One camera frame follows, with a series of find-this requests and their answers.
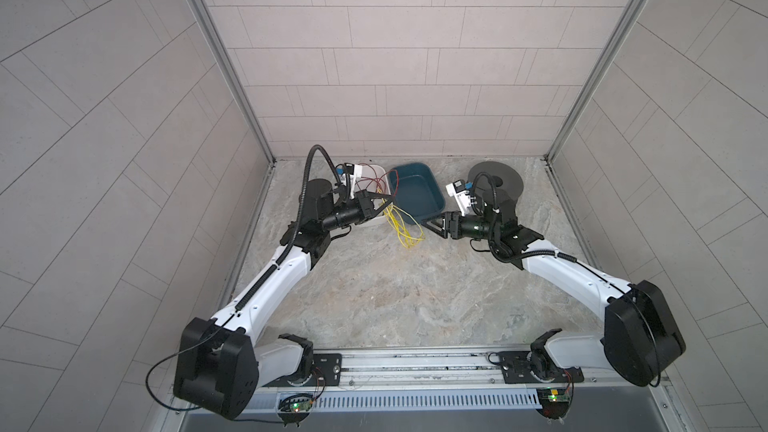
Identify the dark grey cable spool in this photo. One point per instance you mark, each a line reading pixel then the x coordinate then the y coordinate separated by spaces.
pixel 507 179

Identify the perforated cable duct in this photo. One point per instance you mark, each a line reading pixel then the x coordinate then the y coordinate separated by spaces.
pixel 348 401

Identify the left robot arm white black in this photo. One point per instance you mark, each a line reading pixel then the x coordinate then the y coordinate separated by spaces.
pixel 220 364

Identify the aluminium mounting rail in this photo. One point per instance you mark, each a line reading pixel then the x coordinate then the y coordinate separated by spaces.
pixel 461 365

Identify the teal oval tray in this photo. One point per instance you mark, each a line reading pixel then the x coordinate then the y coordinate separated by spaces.
pixel 416 192

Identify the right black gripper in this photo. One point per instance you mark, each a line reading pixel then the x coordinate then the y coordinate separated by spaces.
pixel 455 225

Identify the right circuit board with LED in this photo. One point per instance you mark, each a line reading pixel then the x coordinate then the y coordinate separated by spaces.
pixel 554 403

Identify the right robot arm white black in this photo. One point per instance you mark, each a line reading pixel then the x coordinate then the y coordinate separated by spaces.
pixel 640 336

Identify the left circuit board with LED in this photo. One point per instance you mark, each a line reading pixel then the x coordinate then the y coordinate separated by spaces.
pixel 297 405

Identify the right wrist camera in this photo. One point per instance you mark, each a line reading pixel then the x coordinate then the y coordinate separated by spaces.
pixel 462 192

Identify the circuit board with led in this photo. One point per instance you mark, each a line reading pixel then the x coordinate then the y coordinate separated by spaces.
pixel 554 403
pixel 297 405

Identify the white oval tray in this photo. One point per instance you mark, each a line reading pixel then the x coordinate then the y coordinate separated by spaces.
pixel 374 180

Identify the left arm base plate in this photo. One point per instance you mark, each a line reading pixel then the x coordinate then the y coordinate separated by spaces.
pixel 325 365

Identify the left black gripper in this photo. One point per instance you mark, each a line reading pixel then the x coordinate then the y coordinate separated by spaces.
pixel 360 208

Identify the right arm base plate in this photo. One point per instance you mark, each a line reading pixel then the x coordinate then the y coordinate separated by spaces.
pixel 516 367

